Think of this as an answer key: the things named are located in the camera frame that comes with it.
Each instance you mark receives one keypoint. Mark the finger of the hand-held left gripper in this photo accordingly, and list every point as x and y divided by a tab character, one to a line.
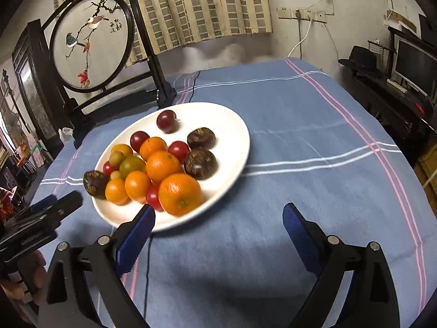
65	203
42	203

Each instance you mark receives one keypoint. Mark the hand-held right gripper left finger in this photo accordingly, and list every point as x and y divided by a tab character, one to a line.
136	237

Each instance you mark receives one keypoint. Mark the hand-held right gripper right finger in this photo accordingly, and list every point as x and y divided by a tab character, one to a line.
301	239

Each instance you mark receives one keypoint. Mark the dark brown round fruit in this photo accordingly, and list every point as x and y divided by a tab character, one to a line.
201	164
95	184
200	138

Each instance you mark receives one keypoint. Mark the red cherry tomato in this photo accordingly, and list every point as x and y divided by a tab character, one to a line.
153	198
108	168
178	150

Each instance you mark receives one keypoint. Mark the small yellow-green fruit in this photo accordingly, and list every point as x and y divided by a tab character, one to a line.
116	159
116	175

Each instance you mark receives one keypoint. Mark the large orange citrus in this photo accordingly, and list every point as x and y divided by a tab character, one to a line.
180	194

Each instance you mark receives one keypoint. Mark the green tangerine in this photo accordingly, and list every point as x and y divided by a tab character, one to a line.
132	165

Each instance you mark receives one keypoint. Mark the white oval plate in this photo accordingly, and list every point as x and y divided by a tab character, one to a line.
222	119

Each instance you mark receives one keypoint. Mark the person's left hand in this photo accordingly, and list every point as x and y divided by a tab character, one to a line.
39	273

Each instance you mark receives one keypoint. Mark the blue striped tablecloth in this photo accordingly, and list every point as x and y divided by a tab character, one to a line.
290	143

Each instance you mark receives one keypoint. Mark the dark wooden framed cabinet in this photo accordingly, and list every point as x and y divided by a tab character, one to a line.
34	92

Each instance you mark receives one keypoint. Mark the cardboard box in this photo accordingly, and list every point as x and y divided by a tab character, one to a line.
428	167

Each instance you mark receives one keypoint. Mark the dark media desk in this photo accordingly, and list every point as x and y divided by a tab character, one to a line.
385	109

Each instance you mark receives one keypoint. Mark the white keyboard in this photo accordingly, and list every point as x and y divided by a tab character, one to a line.
397	86

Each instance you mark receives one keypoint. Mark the black hat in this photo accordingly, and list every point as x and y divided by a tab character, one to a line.
363	61

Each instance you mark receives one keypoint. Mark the computer monitor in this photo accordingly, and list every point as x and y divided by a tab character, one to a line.
414	65

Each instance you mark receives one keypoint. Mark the checked beige curtain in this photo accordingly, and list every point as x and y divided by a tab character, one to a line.
205	6

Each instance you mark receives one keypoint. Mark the white wall socket strip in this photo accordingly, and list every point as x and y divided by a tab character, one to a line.
310	15

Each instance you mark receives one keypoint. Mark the white wall socket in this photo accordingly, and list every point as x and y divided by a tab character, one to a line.
283	12

